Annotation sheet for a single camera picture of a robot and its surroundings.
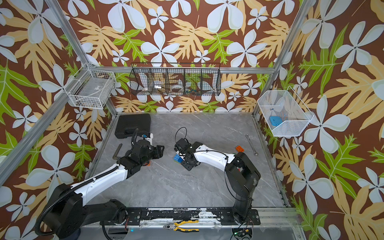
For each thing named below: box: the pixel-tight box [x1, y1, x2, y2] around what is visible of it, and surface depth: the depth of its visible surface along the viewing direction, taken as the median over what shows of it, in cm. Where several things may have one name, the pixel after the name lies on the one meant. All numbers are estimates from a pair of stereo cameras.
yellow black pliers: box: [163, 219, 200, 232], surface depth 72 cm
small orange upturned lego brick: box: [235, 145, 245, 153], surface depth 100 cm
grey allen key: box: [112, 143, 123, 160], surface depth 100 cm
